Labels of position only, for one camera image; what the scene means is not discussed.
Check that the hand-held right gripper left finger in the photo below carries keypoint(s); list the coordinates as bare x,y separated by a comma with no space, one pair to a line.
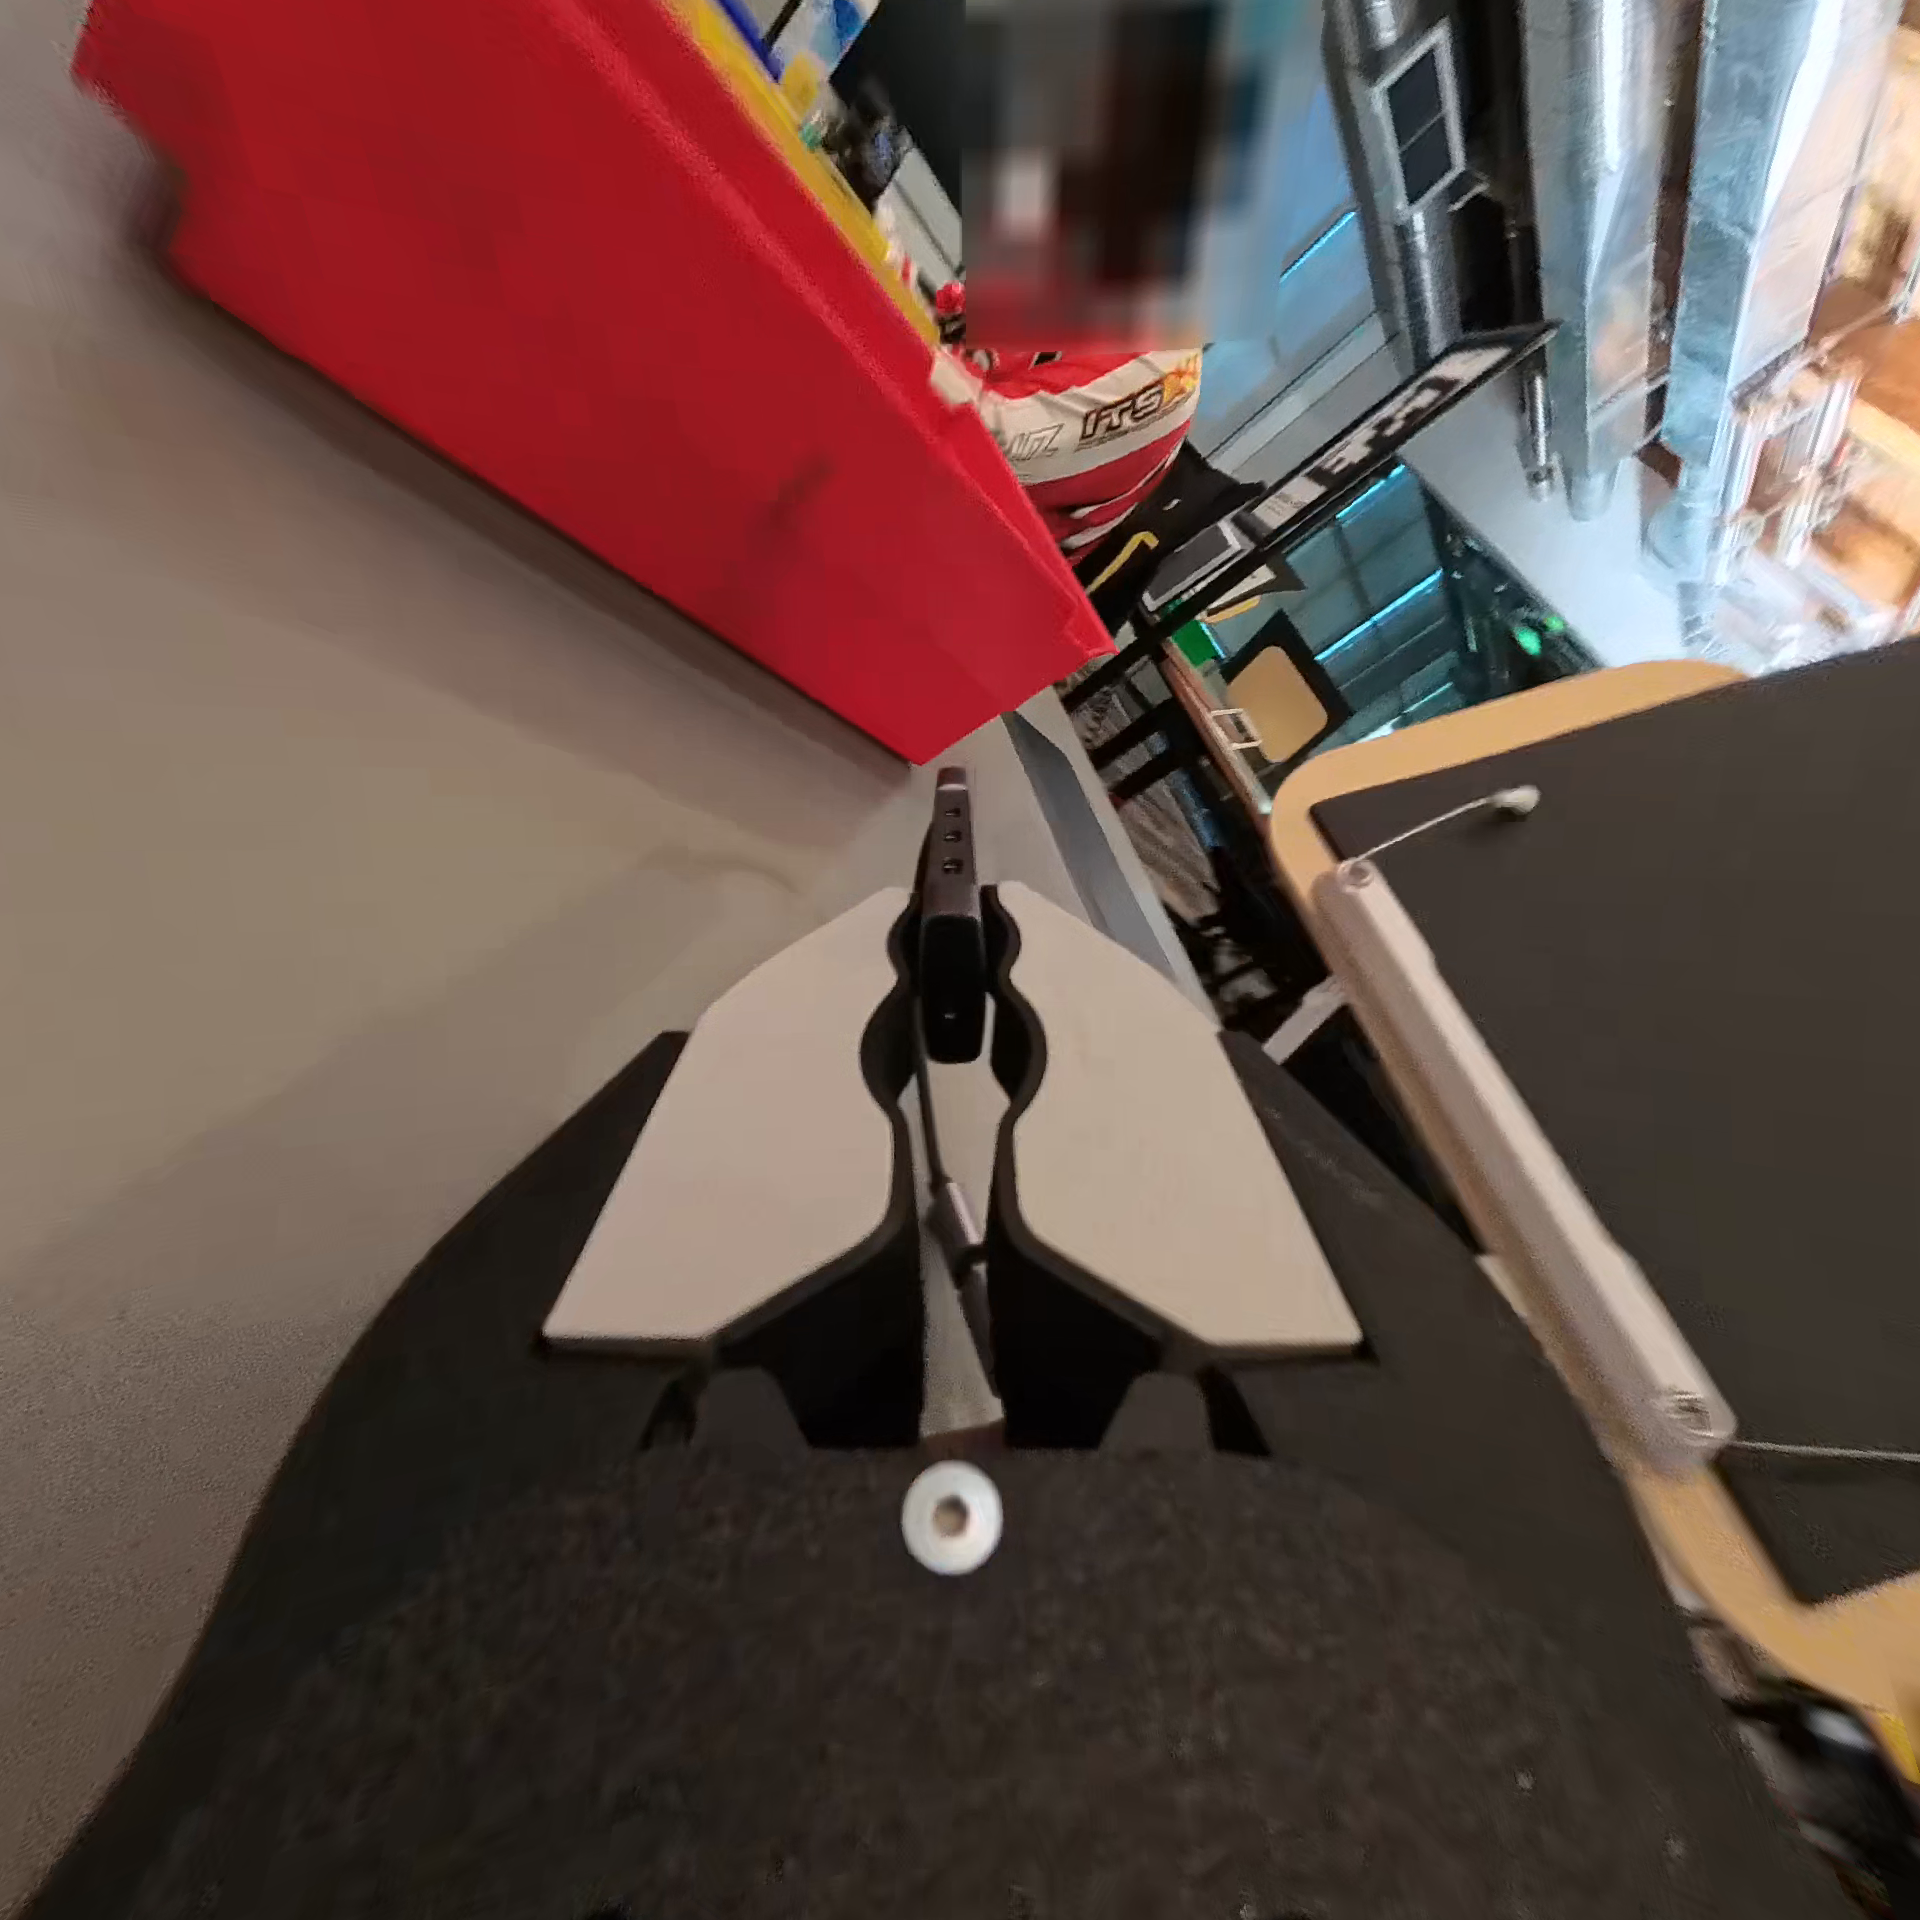
721,1200

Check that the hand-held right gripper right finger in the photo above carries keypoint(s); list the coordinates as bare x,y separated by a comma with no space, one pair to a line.
1186,1200

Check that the red plastic bin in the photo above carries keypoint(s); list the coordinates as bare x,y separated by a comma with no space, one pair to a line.
601,301

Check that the grey desk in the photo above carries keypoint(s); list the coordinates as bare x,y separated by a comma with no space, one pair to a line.
301,901

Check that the red white printed bag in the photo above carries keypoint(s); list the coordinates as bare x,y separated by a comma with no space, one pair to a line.
1096,420

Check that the yellow plastic bin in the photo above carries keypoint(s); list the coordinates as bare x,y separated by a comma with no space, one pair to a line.
787,115

